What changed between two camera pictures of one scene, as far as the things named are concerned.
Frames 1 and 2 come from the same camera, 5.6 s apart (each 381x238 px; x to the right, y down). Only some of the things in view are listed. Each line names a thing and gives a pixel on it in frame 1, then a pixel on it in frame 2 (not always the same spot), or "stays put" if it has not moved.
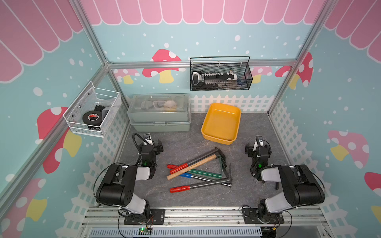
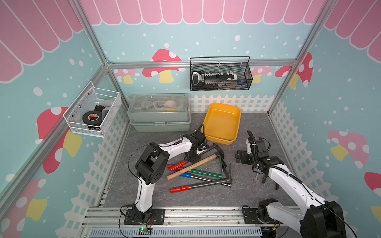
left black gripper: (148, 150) to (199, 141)
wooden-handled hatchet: (216, 155) stays put
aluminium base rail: (115, 222) stays put
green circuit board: (144, 231) stays put
